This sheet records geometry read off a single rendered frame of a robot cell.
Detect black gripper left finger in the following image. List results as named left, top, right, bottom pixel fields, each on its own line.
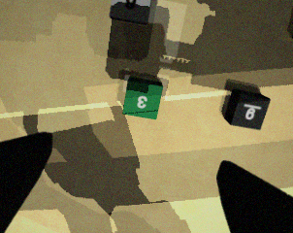
left=0, top=132, right=53, bottom=233

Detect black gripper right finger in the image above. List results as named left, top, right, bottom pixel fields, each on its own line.
left=216, top=160, right=293, bottom=233

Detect grey block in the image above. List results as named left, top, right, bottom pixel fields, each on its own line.
left=109, top=0, right=152, bottom=25

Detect green block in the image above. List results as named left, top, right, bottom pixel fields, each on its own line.
left=123, top=77, right=163, bottom=119

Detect black block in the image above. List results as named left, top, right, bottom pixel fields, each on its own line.
left=225, top=89, right=271, bottom=130

